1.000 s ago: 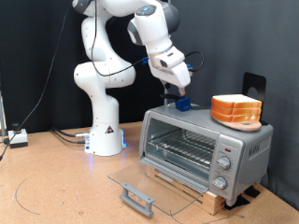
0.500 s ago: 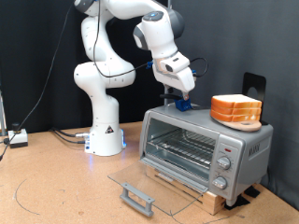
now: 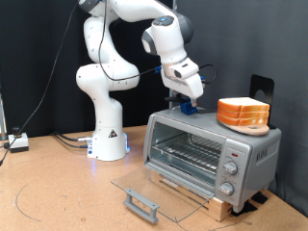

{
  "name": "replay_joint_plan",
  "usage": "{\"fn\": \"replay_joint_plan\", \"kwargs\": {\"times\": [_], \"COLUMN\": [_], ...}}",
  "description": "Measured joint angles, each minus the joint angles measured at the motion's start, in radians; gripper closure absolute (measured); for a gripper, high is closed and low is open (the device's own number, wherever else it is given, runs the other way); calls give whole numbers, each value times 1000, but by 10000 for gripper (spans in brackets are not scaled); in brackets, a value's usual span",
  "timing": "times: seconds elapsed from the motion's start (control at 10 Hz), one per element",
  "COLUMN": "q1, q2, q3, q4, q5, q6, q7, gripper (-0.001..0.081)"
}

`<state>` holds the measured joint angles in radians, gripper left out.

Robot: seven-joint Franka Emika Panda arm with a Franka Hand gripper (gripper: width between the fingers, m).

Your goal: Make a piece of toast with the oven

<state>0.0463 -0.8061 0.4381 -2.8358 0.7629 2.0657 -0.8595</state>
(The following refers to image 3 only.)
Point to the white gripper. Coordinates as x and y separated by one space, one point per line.
189 88

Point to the blue small object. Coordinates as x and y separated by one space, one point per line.
187 109

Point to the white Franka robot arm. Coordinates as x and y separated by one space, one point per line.
102 106

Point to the silver oven knob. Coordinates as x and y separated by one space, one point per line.
226 188
231 167

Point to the silver toaster oven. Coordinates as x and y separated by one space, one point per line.
266 154

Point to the vertical metal pole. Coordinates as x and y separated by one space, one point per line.
172 104

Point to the black metal bookend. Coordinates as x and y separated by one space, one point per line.
256 84

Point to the round wooden cutting board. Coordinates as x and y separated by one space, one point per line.
253 130

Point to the slotted wooden block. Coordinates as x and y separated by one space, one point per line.
221 208

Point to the black foam pad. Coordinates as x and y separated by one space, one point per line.
243 208
260 198

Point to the white box with black button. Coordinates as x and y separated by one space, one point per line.
18 141

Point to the blue printed camera mount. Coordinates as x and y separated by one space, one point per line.
157 69

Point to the metal frame post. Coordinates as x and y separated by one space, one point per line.
2 118

